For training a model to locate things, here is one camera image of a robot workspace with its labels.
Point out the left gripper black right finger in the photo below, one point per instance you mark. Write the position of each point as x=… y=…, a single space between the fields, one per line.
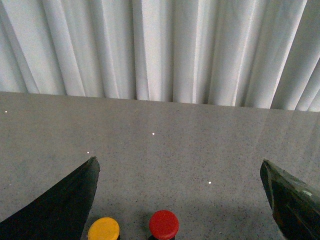
x=295 y=205

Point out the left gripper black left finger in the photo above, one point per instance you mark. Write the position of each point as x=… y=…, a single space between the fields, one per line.
x=61 y=212

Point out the yellow mushroom push button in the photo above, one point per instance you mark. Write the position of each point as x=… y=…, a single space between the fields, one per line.
x=105 y=228

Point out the red mushroom push button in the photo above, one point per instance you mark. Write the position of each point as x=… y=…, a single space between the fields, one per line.
x=163 y=225

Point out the white pleated curtain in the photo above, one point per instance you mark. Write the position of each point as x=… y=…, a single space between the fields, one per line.
x=242 y=53

